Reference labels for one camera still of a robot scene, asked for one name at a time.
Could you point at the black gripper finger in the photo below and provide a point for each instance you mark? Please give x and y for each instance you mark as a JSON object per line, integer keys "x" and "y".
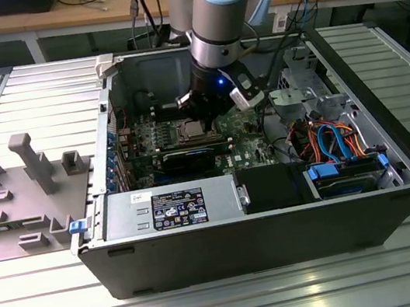
{"x": 188, "y": 103}
{"x": 208, "y": 117}

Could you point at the thin metal locking lever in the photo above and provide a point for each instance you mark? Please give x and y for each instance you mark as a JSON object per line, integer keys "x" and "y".
{"x": 215, "y": 134}

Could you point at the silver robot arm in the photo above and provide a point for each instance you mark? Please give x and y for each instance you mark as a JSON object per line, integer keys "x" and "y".
{"x": 221, "y": 13}

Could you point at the black RAM stick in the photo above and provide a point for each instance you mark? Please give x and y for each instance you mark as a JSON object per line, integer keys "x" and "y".
{"x": 221, "y": 147}

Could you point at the green motherboard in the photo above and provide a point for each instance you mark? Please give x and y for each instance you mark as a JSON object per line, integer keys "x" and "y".
{"x": 246, "y": 142}

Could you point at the black graphics card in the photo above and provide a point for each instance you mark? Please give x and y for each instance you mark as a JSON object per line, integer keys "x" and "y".
{"x": 187, "y": 162}

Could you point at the silver metal drive cage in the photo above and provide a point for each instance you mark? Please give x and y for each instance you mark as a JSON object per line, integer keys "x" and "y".
{"x": 290, "y": 99}

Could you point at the beige case latch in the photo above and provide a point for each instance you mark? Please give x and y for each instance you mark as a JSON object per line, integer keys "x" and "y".
{"x": 104, "y": 66}

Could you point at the black plastic fan shroud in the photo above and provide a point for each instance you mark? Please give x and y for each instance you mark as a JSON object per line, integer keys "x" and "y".
{"x": 270, "y": 190}

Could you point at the white power strip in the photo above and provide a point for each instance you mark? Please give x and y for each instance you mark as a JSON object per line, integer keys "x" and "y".
{"x": 282, "y": 24}

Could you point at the grey power supply unit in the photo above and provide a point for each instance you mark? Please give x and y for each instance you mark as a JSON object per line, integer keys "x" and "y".
{"x": 121, "y": 215}

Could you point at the black open PC case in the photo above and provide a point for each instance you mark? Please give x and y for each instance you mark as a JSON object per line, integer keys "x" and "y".
{"x": 244, "y": 245}

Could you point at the hard disk in blue carrier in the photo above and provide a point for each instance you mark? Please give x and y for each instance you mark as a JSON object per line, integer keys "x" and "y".
{"x": 352, "y": 185}

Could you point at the blue case latch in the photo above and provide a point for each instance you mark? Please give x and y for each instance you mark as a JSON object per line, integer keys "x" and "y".
{"x": 77, "y": 227}

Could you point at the grey plastic parts rack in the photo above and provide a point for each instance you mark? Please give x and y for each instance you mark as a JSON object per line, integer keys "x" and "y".
{"x": 17, "y": 185}

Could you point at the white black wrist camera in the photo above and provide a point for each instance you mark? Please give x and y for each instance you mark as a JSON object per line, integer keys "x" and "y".
{"x": 246, "y": 93}

